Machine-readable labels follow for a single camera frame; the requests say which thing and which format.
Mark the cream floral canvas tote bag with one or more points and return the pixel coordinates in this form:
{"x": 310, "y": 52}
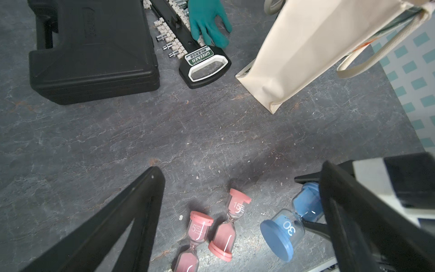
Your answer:
{"x": 309, "y": 37}

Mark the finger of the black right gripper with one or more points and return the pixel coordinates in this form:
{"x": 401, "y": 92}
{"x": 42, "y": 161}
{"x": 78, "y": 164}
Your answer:
{"x": 319, "y": 229}
{"x": 314, "y": 177}

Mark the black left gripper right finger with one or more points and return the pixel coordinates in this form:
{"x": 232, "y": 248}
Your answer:
{"x": 356, "y": 218}

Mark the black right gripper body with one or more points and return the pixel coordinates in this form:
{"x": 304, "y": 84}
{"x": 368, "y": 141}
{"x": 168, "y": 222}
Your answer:
{"x": 406, "y": 183}

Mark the pink hourglass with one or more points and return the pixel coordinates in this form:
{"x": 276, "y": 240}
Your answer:
{"x": 225, "y": 236}
{"x": 197, "y": 233}

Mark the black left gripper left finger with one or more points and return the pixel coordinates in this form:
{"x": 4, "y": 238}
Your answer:
{"x": 138, "y": 207}

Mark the green work glove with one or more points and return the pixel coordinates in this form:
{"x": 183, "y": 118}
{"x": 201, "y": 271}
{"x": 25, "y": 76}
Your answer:
{"x": 202, "y": 15}

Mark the black plastic tool case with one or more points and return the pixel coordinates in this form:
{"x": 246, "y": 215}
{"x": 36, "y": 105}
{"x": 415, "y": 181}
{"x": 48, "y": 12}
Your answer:
{"x": 91, "y": 50}

